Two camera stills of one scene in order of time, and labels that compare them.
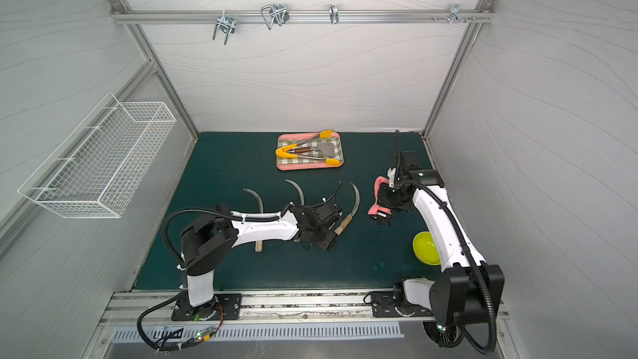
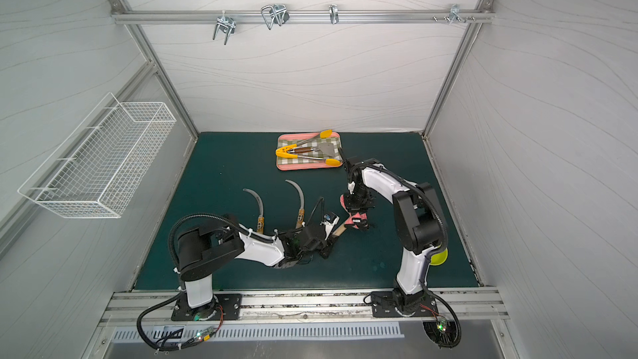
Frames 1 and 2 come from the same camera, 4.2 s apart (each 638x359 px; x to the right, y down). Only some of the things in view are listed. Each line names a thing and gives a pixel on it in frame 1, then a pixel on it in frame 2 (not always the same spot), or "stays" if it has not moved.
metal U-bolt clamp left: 227,24 stays
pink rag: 375,209 → 349,222
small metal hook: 334,14 stays
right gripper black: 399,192 → 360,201
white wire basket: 99,166 stays
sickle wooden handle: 339,229 stays
